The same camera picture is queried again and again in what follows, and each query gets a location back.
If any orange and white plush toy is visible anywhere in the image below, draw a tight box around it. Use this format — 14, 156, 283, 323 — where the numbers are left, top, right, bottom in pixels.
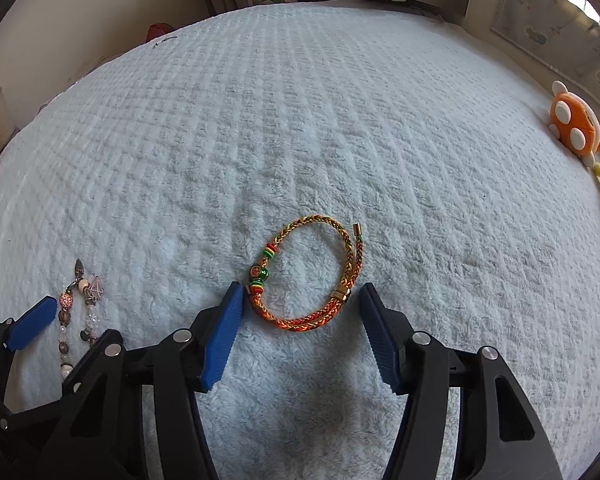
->
547, 80, 600, 168

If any cloud print wall cloth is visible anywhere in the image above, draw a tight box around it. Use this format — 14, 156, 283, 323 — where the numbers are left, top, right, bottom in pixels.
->
490, 0, 600, 73

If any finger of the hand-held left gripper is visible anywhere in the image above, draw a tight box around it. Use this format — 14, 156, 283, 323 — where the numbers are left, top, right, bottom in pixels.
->
0, 296, 60, 398

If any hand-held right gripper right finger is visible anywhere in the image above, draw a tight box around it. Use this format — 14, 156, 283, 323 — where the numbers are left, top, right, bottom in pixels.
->
358, 282, 565, 480

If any orange woven bracelet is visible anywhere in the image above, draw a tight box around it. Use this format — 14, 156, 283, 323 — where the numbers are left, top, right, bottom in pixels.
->
246, 214, 367, 333

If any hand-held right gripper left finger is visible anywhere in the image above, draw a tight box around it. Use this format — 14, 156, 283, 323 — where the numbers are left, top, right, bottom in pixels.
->
39, 281, 244, 480

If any light blue bed blanket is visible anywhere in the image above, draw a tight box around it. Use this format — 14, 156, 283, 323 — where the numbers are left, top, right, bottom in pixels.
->
0, 2, 600, 480

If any beaded charm bracelet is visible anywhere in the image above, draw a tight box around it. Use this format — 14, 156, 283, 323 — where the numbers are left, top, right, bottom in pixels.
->
55, 258, 106, 381

